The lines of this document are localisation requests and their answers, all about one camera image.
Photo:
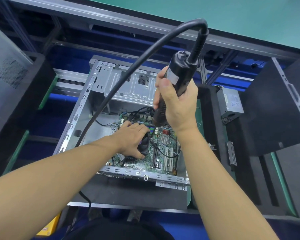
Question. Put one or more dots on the person's right hand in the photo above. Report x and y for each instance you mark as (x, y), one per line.
(181, 109)

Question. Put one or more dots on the person's left hand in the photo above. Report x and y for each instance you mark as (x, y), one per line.
(128, 139)

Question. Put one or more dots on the person's right thumb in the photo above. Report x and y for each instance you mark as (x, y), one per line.
(163, 81)

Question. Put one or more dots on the person's left thumb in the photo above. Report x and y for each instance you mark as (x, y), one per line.
(136, 155)

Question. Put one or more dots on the black cooler fan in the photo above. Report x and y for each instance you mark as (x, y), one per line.
(143, 144)

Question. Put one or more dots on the black electric screwdriver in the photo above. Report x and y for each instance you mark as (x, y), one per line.
(181, 69)

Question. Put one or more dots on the person's right forearm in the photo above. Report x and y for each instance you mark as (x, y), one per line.
(215, 184)

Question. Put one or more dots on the person's left forearm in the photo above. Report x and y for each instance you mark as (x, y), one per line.
(52, 182)

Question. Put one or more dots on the green motherboard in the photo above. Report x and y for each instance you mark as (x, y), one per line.
(160, 154)

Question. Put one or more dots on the small silver heatsink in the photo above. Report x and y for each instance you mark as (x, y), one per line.
(165, 139)

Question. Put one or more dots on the open grey computer case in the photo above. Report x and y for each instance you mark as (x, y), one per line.
(90, 109)

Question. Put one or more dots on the grey power supply unit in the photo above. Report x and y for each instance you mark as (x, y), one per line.
(231, 102)

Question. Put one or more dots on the person's black shirt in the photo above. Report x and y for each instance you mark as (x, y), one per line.
(120, 231)

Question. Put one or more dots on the black plastic latch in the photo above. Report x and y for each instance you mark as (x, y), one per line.
(231, 153)

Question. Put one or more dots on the black computer case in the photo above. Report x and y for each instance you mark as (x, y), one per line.
(270, 109)

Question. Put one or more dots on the yellow box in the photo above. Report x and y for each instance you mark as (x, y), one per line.
(50, 224)

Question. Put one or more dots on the grey perforated computer case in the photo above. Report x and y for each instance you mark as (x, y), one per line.
(7, 69)

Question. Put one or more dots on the aluminium conveyor frame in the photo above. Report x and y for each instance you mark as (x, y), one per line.
(115, 19)

